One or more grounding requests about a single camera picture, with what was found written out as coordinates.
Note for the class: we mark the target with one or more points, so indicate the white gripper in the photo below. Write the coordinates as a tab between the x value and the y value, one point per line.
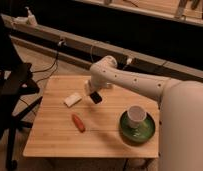
94	81

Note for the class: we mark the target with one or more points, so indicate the black eraser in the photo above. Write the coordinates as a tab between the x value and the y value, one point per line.
95	97

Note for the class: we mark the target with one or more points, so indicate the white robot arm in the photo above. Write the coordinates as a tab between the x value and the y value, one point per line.
181	111

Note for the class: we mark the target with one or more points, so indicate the white ceramic cup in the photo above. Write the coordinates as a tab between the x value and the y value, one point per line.
136	115

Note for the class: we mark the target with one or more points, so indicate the green ceramic plate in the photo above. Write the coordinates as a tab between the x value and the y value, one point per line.
142	133

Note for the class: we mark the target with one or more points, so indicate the white sponge block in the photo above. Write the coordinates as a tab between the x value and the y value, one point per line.
72	99

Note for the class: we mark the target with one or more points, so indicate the orange carrot toy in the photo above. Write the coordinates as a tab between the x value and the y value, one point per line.
78	123

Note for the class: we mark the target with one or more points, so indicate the wooden table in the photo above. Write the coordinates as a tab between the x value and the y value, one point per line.
55	135

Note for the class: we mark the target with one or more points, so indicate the black office chair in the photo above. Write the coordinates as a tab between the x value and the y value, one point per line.
15	81

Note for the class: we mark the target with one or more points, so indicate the white spray bottle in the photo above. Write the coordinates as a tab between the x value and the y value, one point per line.
31	17

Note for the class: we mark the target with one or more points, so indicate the grey metal rail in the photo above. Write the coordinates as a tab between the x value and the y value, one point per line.
82	52

